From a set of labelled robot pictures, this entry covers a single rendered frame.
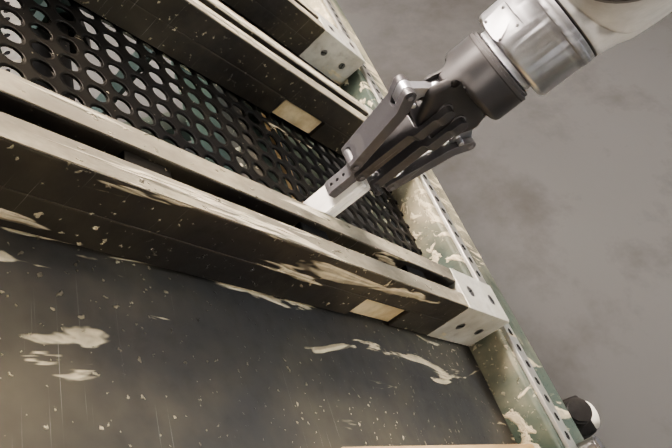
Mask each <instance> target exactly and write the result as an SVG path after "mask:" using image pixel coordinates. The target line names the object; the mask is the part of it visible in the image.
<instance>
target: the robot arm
mask: <svg viewBox="0 0 672 448"><path fill-rule="evenodd" d="M671 12H672V0H497V1H496V2H495V3H494V4H493V5H491V6H490V7H489V8H488V9H487V10H485V11H484V12H483V13H482V14H481V15H480V17H479V21H480V23H481V25H482V26H483V28H484V29H485V31H484V32H483V33H481V35H480V34H479V33H478V32H476V33H474V32H472V33H471V34H470V35H468V36H467V37H466V38H465V39H464V40H462V41H461V42H460V43H459V44H458V45H457V46H455V47H454V48H453V49H452V50H451V51H449V52H448V53H447V55H446V57H445V61H446V63H445V65H444V67H443V68H442V69H440V70H439V71H437V72H434V73H432V74H429V75H428V76H426V77H425V78H424V79H423V81H408V79H407V78H406V76H405V75H404V74H399V75H397V76H396V77H394V79H393V81H392V83H391V86H390V88H389V90H388V93H387V95H386V96H385V97H384V98H383V100H382V101H381V102H380V103H379V104H378V105H377V107H376V108H375V109H374V110H373V111H372V113H371V114H370V115H369V116H368V117H367V119H366V120H365V121H364V122H363V123H362V125H361V126H360V127H359V128H358V129H357V131H356V132H355V133H354V134H353V135H352V136H351V138H350V139H349V140H348V141H347V142H346V144H345V145H344V146H343V147H342V149H341V151H342V154H343V156H344V158H345V160H346V165H345V166H344V167H343V168H342V169H341V170H340V171H338V172H337V173H336V174H335V175H334V176H332V177H331V178H330V179H329V180H327V181H326V183H325V184H324V186H323V187H322V188H320V189H319V190H318V191H317V192H315V193H314V194H313V195H312V196H311V197H309V198H308V199H307V200H306V201H304V202H303V203H304V204H306V205H308V206H310V207H313V208H315V209H317V210H319V211H322V212H324V213H326V214H328V215H331V216H333V217H336V216H337V215H338V214H339V213H341V212H342V211H343V210H344V209H346V208H347V207H348V206H350V205H351V204H353V203H355V202H356V201H357V200H358V199H360V198H361V197H363V196H364V195H365V194H366V193H368V192H369V191H370V190H372V191H373V193H374V195H376V196H379V195H382V194H383V192H382V190H381V187H385V188H386V190H387V191H393V190H395V189H397V188H399V187H400V186H402V185H404V184H406V183H407V182H409V181H411V180H413V179H414V178H416V177H418V176H420V175H421V174H423V173H425V172H427V171H428V170H430V169H432V168H434V167H435V166H437V165H439V164H441V163H442V162H444V161H446V160H448V159H449V158H451V157H453V156H455V155H458V154H461V153H464V152H467V151H470V150H472V149H473V148H474V147H475V146H476V143H475V141H474V140H473V138H472V130H473V129H474V128H476V127H477V126H478V125H479V124H480V122H481V121H482V120H483V119H484V117H485V116H488V117H490V118H491V119H493V120H498V119H500V118H502V117H503V116H504V115H505V114H507V113H508V112H509V111H511V110H512V109H513V108H515V107H516V106H517V105H519V104H520V103H521V102H523V101H524V100H525V99H526V97H525V96H527V93H526V91H525V90H527V89H528V88H530V87H531V88H532V89H533V90H534V91H535V92H536V93H537V94H538V95H542V96H543V95H545V94H547V93H548V92H549V91H551V90H552V89H553V88H555V87H556V86H557V85H559V84H560V83H561V82H563V81H564V80H565V79H567V78H568V77H569V76H571V75H572V74H573V73H575V72H576V71H577V70H579V69H580V68H581V67H582V66H586V65H587V64H588V63H590V62H591V60H592V59H593V58H594V57H596V56H598V55H599V54H601V53H602V52H604V51H605V50H607V49H609V48H611V47H613V46H614V45H616V44H619V43H621V42H624V41H627V40H629V39H632V38H634V37H635V36H637V35H638V34H640V33H641V32H643V31H644V30H646V29H648V28H649V27H651V26H652V25H654V24H655V23H657V22H658V21H660V20H661V19H662V18H664V17H665V16H667V15H668V14H669V13H671ZM394 177H395V178H394Z"/></svg>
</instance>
